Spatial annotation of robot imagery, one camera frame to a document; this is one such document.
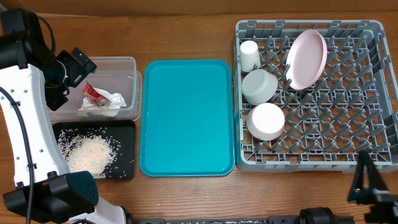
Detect red foil snack wrapper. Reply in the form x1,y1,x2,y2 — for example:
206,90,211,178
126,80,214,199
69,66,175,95
83,82,111,107

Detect white napkin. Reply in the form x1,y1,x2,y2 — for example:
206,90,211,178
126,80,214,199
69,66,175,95
78,88,126,117

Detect pink bowl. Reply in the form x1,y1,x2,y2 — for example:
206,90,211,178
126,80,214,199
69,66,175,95
246,103,285,141

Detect pink plate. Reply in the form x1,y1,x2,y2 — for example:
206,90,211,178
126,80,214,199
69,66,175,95
286,29,328,90

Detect grey bowl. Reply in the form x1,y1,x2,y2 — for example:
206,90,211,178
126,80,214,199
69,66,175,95
242,69,279,105

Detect pale green cup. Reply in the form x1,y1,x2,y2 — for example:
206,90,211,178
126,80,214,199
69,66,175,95
239,40,261,72

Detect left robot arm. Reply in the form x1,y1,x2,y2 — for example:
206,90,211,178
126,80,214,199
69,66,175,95
1,9,134,223

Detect grey dishwasher rack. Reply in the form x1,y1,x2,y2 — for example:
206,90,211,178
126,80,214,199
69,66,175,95
234,20,397,172

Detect clear plastic bin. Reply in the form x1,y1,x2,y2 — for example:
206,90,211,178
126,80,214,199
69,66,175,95
49,57,142,123

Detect white rice leftovers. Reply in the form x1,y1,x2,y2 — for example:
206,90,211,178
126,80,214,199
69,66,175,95
57,127,135,179

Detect black plastic tray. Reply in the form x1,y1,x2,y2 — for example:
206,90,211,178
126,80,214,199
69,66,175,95
52,119,137,180

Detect teal serving tray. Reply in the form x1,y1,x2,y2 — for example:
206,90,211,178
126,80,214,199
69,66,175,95
139,59,235,177

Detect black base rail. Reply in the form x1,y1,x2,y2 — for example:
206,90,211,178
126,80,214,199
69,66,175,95
132,215,354,224

